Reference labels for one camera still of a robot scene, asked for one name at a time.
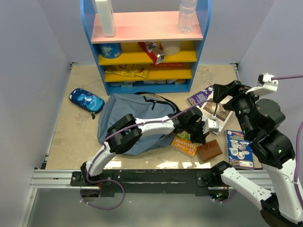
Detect clear plastic water bottle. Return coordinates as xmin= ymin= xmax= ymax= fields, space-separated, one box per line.
xmin=178 ymin=0 xmax=197 ymax=34

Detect red and silver snack box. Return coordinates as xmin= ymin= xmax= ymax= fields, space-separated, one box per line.
xmin=138 ymin=42 xmax=165 ymax=64

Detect white coffee cover book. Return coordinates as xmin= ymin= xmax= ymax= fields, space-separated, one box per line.
xmin=201 ymin=96 xmax=232 ymax=134

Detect white items on bottom shelf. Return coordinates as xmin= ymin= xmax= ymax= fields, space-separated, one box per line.
xmin=109 ymin=79 xmax=187 ymax=87

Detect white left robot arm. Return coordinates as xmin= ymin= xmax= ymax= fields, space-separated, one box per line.
xmin=80 ymin=106 xmax=216 ymax=185

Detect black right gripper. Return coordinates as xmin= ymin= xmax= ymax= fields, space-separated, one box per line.
xmin=212 ymin=78 xmax=265 ymax=136

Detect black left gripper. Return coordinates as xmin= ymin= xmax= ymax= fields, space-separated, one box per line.
xmin=184 ymin=121 xmax=209 ymax=144

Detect blue-grey fabric backpack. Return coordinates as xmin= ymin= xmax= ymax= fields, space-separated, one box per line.
xmin=97 ymin=92 xmax=179 ymax=156

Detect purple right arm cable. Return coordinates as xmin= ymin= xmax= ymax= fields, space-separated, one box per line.
xmin=213 ymin=74 xmax=303 ymax=204

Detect brown leather wallet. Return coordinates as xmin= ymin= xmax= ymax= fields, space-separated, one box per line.
xmin=197 ymin=140 xmax=223 ymax=161

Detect white rectangular bottle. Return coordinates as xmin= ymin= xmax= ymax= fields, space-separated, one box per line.
xmin=95 ymin=0 xmax=116 ymax=37

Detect blue cartoon pencil case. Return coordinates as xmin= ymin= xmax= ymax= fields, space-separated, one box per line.
xmin=68 ymin=88 xmax=105 ymax=120

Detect blue cylindrical snack can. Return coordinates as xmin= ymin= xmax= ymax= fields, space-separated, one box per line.
xmin=99 ymin=43 xmax=122 ymax=59

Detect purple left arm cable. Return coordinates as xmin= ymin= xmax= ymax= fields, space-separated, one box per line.
xmin=80 ymin=98 xmax=218 ymax=210

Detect yellow chips bag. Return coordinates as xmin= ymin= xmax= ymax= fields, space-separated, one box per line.
xmin=105 ymin=64 xmax=151 ymax=78

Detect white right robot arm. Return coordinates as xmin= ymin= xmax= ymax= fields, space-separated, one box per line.
xmin=211 ymin=80 xmax=303 ymax=227

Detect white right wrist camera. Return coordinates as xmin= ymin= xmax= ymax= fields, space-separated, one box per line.
xmin=245 ymin=73 xmax=278 ymax=96

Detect blue wooden shelf unit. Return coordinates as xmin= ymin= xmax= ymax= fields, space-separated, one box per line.
xmin=80 ymin=0 xmax=212 ymax=95

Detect flat red box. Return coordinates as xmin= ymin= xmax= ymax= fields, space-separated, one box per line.
xmin=152 ymin=62 xmax=184 ymax=67

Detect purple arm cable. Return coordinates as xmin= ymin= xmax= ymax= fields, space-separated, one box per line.
xmin=213 ymin=74 xmax=303 ymax=204
xmin=80 ymin=98 xmax=218 ymax=210

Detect purple book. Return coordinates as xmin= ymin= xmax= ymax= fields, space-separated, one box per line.
xmin=187 ymin=85 xmax=214 ymax=105

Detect orange treehouse book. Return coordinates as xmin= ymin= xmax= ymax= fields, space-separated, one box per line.
xmin=171 ymin=131 xmax=201 ymax=157

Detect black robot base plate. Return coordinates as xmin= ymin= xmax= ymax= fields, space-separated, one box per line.
xmin=71 ymin=169 xmax=232 ymax=201

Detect translucent white plastic cup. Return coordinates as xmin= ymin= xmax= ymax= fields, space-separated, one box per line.
xmin=160 ymin=41 xmax=182 ymax=56

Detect aluminium front frame rail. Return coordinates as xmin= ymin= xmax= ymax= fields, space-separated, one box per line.
xmin=29 ymin=168 xmax=280 ymax=190

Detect blue cartoon cover book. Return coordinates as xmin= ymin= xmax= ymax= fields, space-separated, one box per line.
xmin=226 ymin=130 xmax=254 ymax=169

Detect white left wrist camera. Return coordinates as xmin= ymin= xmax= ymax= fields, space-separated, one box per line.
xmin=204 ymin=119 xmax=220 ymax=135

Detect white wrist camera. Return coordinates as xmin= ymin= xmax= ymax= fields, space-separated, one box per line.
xmin=204 ymin=119 xmax=220 ymax=135
xmin=245 ymin=73 xmax=278 ymax=96

